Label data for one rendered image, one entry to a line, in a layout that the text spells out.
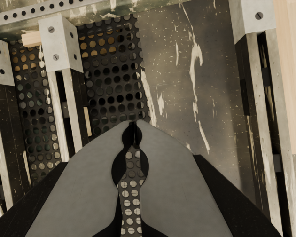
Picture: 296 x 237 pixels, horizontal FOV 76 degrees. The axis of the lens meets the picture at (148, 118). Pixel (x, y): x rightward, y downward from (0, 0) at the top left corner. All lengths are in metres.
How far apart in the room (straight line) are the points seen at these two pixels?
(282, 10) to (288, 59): 0.11
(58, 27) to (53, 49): 0.05
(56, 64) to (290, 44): 0.54
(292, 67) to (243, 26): 0.16
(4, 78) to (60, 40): 0.21
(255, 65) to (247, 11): 0.11
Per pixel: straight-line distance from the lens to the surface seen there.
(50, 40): 0.54
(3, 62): 0.67
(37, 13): 0.60
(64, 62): 0.51
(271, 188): 0.50
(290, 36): 0.57
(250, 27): 0.48
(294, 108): 0.56
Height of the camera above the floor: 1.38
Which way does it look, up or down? 33 degrees down
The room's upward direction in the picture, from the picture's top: 176 degrees clockwise
